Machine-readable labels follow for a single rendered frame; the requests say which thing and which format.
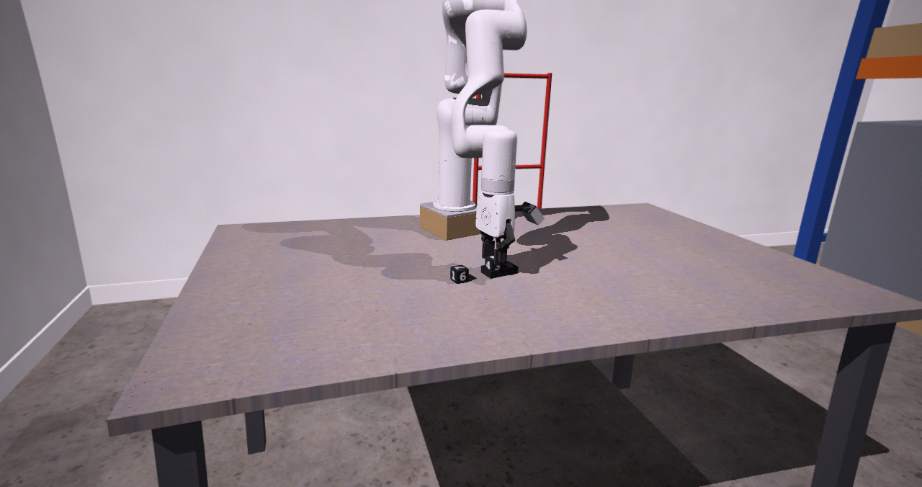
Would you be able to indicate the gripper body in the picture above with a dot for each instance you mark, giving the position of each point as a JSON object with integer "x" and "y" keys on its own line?
{"x": 493, "y": 209}

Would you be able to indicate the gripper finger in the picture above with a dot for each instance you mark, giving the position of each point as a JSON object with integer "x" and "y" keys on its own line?
{"x": 488, "y": 245}
{"x": 500, "y": 253}

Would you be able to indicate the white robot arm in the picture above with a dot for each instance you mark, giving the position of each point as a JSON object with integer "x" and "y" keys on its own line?
{"x": 467, "y": 126}

